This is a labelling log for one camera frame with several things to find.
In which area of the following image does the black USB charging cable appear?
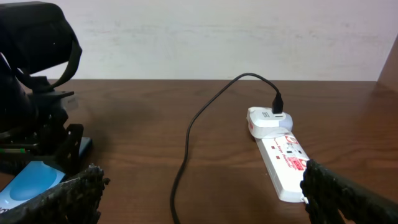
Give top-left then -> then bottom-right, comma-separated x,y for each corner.
169,72 -> 284,224

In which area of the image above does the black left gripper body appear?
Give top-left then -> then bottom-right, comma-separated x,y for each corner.
1,91 -> 84,174

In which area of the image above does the blue Galaxy smartphone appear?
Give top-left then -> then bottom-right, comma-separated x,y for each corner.
1,137 -> 92,213

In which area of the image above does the white power strip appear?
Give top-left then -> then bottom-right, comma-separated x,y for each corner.
256,132 -> 309,203

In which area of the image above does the white USB charger adapter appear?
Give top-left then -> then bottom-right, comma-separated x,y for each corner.
246,107 -> 293,139

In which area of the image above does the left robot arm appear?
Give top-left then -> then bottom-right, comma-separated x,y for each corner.
1,1 -> 83,175

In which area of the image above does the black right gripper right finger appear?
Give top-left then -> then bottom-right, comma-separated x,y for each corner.
300,159 -> 397,224

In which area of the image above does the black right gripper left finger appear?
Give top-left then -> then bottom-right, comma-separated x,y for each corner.
1,164 -> 110,224

